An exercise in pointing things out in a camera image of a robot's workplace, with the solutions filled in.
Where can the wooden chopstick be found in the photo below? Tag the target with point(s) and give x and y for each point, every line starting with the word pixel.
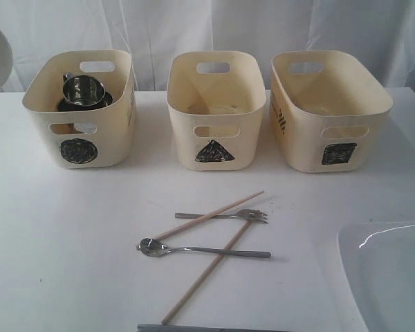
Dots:
pixel 204 217
pixel 205 274

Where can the steel spoon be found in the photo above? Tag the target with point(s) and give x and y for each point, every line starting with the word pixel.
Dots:
pixel 154 248

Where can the steel mug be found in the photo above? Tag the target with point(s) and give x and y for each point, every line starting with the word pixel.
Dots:
pixel 83 90

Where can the small steel bowl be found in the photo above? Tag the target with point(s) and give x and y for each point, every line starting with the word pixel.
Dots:
pixel 64 106

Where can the cream bin with triangle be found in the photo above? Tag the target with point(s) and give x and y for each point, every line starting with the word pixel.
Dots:
pixel 216 103

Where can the steel fork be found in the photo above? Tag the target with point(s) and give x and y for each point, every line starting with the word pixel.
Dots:
pixel 244 214

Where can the cream bin with circle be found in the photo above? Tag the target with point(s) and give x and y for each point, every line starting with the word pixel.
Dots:
pixel 84 138

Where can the cream bin with square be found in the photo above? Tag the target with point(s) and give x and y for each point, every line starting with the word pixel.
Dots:
pixel 326 110

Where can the white square plate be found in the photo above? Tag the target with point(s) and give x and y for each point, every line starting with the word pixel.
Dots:
pixel 379 264

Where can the white backdrop curtain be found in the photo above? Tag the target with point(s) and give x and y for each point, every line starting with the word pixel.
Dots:
pixel 380 34

